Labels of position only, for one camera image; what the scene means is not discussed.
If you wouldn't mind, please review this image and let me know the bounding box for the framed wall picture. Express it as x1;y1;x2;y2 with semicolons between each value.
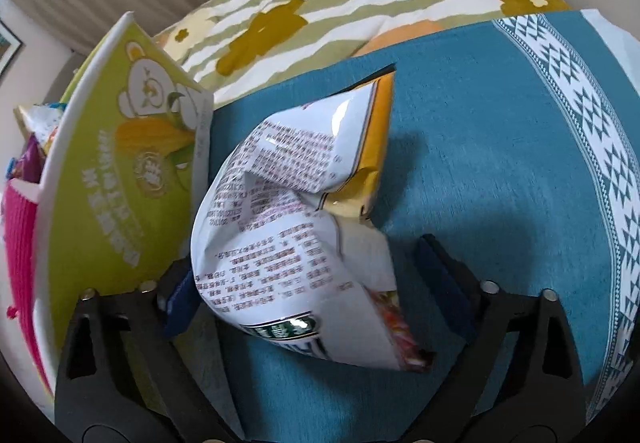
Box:
0;20;25;71

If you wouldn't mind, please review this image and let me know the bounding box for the green cardboard box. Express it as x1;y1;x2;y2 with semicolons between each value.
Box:
32;12;216;404

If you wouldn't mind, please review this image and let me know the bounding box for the blue patterned tablecloth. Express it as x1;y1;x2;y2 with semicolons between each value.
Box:
190;8;640;443

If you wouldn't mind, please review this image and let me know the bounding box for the striped floral blanket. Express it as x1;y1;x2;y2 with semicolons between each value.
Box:
150;0;576;108

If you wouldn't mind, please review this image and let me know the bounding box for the bright pink snack packet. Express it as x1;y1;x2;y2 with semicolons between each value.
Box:
0;180;53;394

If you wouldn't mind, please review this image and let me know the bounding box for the purple snack packet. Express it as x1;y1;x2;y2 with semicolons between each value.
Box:
10;133;48;184

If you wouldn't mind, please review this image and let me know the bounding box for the white snack packet red print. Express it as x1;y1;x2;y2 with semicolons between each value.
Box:
20;103;68;148

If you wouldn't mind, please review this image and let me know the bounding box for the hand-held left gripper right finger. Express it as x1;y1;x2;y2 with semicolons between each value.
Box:
405;233;586;443

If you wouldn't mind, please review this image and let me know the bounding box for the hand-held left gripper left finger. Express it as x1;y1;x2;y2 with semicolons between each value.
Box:
54;263;246;443

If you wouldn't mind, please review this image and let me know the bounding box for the yellow snack bag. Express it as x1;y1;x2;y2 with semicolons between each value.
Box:
191;68;436;371

